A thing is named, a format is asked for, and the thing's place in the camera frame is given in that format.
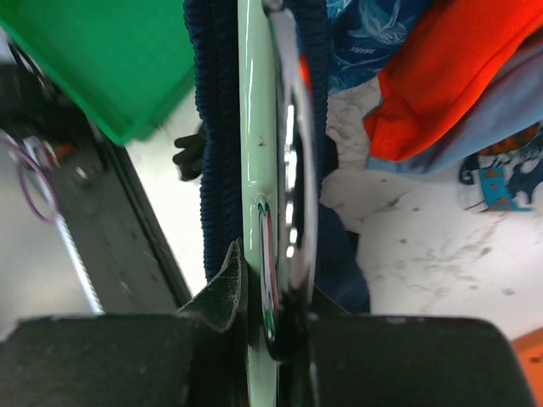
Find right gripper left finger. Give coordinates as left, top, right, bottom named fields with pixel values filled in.
left=1, top=240, right=249, bottom=406

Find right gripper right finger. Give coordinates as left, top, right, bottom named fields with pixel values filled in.
left=292, top=290, right=536, bottom=406

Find mint green hanger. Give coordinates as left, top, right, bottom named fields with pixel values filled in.
left=238, top=1, right=318, bottom=406

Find navy blue shorts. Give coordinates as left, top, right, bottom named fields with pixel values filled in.
left=173, top=1, right=371, bottom=313

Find patterned grey orange shorts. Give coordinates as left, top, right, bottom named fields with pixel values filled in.
left=458, top=122, right=542, bottom=213

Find light blue hanging shorts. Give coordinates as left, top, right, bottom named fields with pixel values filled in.
left=366, top=32, right=542, bottom=176

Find orange hanging shorts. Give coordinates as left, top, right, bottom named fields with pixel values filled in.
left=364, top=1, right=542, bottom=161

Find blue patterned hanging shorts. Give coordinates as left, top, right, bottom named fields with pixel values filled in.
left=327, top=0, right=432, bottom=94

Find orange notebook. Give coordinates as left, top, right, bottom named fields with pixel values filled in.
left=512, top=327, right=543, bottom=407

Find green plastic tray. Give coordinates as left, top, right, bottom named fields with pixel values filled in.
left=1, top=0, right=194, bottom=146

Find white slotted cable duct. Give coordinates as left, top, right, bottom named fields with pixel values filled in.
left=55, top=215, right=104, bottom=315

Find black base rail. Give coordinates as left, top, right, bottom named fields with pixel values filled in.
left=1, top=39, right=191, bottom=314

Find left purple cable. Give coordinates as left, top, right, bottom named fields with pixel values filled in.
left=0, top=135, right=60, bottom=225

